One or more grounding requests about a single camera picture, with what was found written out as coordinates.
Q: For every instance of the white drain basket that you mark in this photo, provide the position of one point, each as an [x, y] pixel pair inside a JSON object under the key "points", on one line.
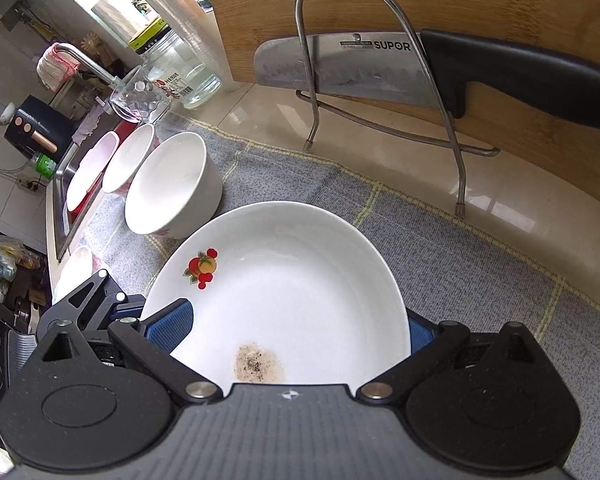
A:
{"points": [[90, 170]]}

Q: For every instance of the white bowl pink flowers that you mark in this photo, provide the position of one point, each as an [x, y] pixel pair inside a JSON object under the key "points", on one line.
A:
{"points": [[172, 185], [75, 270], [127, 155]]}

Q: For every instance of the wooden cutting board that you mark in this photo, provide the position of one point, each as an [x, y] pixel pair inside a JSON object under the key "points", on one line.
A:
{"points": [[480, 0]]}

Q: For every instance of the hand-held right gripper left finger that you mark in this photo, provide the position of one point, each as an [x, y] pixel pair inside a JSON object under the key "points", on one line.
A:
{"points": [[172, 325]]}

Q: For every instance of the grey checked dish mat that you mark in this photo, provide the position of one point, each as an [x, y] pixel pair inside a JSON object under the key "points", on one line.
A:
{"points": [[330, 175]]}

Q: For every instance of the pink white rag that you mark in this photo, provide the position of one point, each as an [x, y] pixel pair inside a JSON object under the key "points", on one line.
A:
{"points": [[55, 67]]}

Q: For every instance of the white plastic bag roll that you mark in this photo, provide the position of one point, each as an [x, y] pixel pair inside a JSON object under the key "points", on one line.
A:
{"points": [[115, 17]]}

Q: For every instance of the stained white fruit-print plate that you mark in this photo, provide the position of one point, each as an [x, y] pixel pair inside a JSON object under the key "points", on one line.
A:
{"points": [[290, 285]]}

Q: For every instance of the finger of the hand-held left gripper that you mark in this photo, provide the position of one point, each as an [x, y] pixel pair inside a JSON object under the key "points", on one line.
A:
{"points": [[125, 310]]}

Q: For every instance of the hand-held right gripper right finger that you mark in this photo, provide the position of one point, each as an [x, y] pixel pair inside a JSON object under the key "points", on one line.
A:
{"points": [[422, 335]]}

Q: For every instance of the clear glass mug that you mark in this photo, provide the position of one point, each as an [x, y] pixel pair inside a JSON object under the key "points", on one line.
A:
{"points": [[140, 97]]}

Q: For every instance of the red plastic basin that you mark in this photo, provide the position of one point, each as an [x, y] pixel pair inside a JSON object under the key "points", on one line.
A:
{"points": [[121, 127]]}

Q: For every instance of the stainless steel sink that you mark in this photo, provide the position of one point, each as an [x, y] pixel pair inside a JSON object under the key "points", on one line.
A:
{"points": [[60, 175]]}

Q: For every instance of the glass jar yellow-green lid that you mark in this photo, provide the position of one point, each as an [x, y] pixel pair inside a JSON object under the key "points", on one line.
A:
{"points": [[180, 70]]}

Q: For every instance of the metal faucet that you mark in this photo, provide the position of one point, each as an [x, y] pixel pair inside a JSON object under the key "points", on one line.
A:
{"points": [[92, 62]]}

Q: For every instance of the small potted plant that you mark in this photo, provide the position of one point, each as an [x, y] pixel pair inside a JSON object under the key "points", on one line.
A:
{"points": [[141, 7]]}

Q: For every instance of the green label bottle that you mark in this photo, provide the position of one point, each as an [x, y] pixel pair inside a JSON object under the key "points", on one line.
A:
{"points": [[42, 165]]}

